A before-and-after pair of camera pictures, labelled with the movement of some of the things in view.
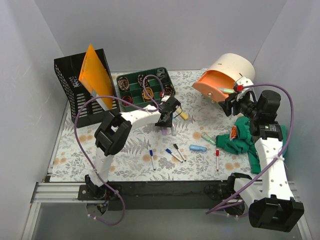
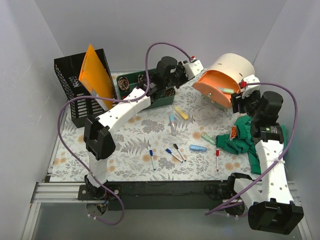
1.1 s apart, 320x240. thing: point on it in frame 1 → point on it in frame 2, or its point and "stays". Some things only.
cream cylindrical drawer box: (218, 81) stays
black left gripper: (164, 116) → (180, 72)
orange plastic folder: (95, 74) stays
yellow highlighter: (183, 115) stays
